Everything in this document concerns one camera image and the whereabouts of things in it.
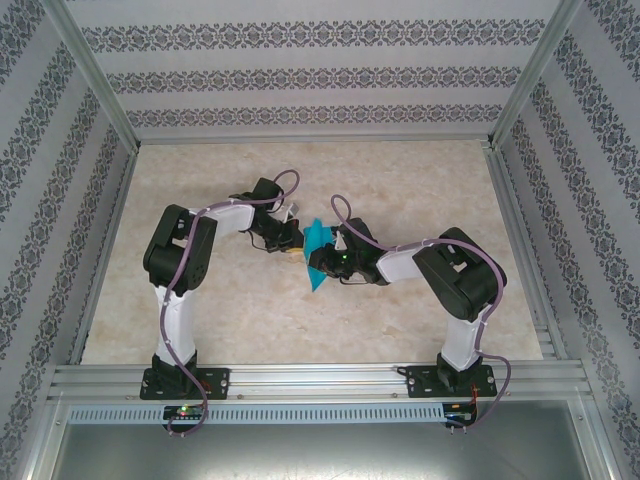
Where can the aluminium frame crossbar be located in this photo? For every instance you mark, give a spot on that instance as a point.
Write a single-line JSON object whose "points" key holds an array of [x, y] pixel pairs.
{"points": [[315, 137]]}

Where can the grey metal sheet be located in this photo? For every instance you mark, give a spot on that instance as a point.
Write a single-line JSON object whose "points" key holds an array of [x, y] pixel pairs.
{"points": [[320, 455]]}

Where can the aluminium mounting rail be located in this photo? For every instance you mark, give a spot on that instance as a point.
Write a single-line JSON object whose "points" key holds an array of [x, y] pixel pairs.
{"points": [[315, 380]]}

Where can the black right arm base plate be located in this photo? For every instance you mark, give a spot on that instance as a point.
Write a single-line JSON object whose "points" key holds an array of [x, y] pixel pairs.
{"points": [[420, 382]]}

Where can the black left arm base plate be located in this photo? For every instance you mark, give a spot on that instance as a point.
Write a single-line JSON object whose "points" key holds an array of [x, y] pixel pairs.
{"points": [[217, 382]]}

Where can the aluminium frame post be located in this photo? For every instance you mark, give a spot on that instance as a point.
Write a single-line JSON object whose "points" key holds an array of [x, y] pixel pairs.
{"points": [[92, 70], [533, 70]]}

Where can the aluminium side rail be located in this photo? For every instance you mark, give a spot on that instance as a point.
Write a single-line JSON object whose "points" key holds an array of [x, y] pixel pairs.
{"points": [[107, 250], [515, 225]]}

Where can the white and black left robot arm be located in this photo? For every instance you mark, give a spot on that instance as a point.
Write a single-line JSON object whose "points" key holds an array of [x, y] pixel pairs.
{"points": [[230, 217]]}

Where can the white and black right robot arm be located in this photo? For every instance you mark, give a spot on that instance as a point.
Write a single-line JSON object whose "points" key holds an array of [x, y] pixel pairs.
{"points": [[400, 262]]}

